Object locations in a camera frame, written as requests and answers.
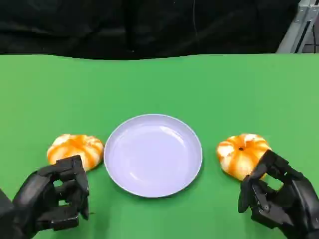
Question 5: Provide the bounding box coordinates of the grey metal frame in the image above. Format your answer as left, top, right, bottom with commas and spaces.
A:
275, 0, 319, 54

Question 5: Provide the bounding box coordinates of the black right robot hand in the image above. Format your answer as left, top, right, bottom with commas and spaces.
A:
238, 149, 319, 239

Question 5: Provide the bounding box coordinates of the black backdrop curtain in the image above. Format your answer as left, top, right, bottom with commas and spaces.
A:
0, 0, 300, 60

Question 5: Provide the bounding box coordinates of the thin white hanging cord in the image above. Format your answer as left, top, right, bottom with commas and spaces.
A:
191, 0, 199, 34

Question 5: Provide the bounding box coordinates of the green table cloth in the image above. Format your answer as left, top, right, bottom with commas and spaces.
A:
0, 53, 319, 239

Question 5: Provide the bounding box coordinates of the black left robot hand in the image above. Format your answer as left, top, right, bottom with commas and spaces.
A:
11, 154, 90, 239

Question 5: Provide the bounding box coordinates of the orange white toy bread roll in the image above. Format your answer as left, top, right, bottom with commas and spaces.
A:
47, 134, 104, 172
216, 133, 272, 181

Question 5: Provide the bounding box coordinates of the lilac plate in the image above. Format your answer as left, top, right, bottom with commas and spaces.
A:
103, 114, 203, 199

